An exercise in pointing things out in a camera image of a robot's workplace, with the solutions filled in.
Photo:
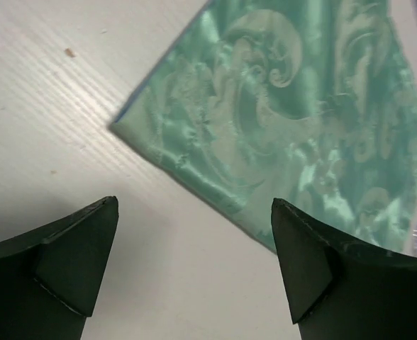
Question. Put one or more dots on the green satin patterned cloth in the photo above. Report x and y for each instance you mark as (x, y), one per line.
(309, 101)

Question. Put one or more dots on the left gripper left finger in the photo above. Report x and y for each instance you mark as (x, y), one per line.
(50, 277)

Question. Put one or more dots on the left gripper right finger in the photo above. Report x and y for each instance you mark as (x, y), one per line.
(340, 287)

